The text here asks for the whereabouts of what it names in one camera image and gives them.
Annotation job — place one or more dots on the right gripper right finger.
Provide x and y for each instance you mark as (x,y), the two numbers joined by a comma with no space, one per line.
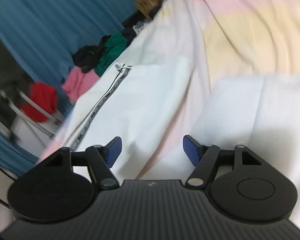
(204,159)

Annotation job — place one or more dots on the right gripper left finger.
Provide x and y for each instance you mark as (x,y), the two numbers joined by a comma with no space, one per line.
(100,160)

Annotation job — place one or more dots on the pink garment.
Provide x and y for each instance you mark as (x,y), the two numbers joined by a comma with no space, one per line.
(77,83)

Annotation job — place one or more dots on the red garment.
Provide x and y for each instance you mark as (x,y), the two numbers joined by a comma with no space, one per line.
(45,97)

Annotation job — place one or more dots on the blue curtain left panel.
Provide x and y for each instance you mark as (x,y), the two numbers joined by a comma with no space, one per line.
(14,158)

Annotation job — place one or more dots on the blue curtain panel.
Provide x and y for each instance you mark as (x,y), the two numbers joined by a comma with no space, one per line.
(42,35)
(14,158)

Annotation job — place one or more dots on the black garment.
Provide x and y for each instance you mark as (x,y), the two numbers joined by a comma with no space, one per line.
(88,57)

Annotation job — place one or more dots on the green garment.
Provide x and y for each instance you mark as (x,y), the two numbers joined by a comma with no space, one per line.
(109,49)

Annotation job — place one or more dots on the pastel tie-dye bed sheet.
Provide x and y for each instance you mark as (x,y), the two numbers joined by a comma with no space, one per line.
(229,37)

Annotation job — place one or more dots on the blue curtain right panel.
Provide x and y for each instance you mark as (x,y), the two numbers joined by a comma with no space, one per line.
(42,35)

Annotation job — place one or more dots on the brown paper bag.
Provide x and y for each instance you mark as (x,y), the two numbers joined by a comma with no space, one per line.
(146,6)

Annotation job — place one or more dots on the white camera tripod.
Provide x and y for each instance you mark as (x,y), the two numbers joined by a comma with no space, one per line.
(23,129)

